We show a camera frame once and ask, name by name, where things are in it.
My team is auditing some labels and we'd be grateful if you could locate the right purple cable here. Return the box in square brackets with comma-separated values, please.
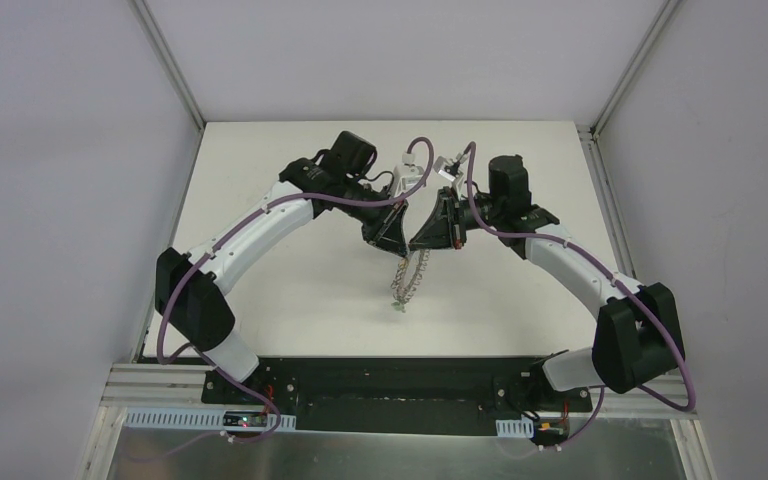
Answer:
[460, 140, 699, 462]

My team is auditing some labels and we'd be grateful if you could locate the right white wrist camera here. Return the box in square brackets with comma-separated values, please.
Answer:
[433, 154, 465, 184]

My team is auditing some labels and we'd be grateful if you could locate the purple cable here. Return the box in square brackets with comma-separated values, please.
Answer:
[460, 140, 699, 462]
[118, 136, 436, 462]

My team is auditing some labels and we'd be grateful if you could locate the metal disc with key rings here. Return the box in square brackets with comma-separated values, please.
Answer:
[390, 249, 431, 308]

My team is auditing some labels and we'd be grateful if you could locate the right aluminium frame post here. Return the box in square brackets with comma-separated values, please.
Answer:
[589, 0, 684, 141]

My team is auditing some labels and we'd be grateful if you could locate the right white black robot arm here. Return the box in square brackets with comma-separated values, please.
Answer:
[409, 153, 685, 410]

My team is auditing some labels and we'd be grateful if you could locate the aluminium frame post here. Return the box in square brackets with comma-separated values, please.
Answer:
[589, 0, 684, 141]
[128, 0, 207, 133]

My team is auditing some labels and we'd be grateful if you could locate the left aluminium frame post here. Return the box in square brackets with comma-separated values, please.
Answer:
[128, 0, 207, 133]

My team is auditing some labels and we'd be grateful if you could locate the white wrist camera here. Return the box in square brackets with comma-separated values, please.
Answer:
[433, 154, 465, 184]
[389, 152, 425, 198]

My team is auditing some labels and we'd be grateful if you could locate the right white slotted cable duct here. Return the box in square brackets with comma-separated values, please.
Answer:
[495, 416, 535, 439]

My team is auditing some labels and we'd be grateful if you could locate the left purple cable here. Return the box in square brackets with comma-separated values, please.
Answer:
[118, 136, 436, 462]

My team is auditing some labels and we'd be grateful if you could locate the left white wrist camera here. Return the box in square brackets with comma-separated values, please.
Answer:
[389, 152, 425, 198]

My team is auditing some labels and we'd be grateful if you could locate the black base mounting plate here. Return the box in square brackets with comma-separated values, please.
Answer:
[201, 356, 592, 436]

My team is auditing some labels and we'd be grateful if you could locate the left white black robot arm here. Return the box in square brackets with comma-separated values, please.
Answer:
[154, 131, 425, 405]

